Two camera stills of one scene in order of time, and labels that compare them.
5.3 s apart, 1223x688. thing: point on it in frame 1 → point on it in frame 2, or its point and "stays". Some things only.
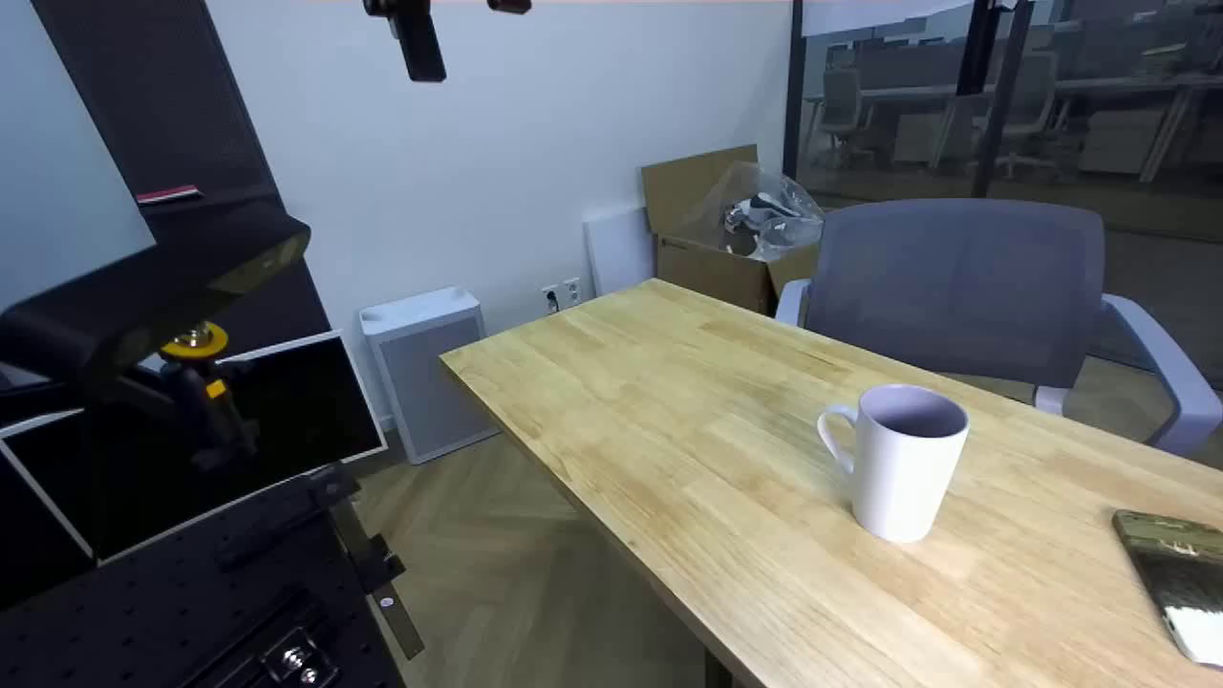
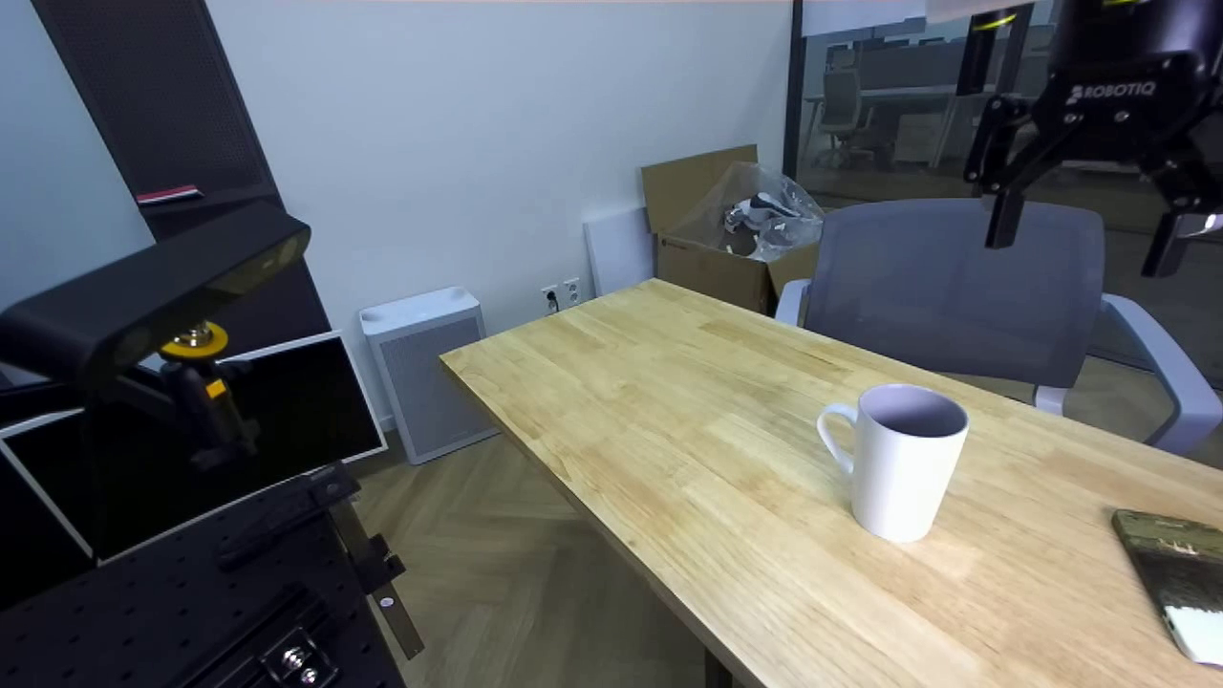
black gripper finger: x=510 y=5 → x=1189 y=210
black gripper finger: x=417 y=40 → x=1002 y=156
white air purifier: x=417 y=399 stays
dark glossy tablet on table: x=1181 y=575 stays
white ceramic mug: x=906 y=451 stays
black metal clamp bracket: x=368 y=559 stays
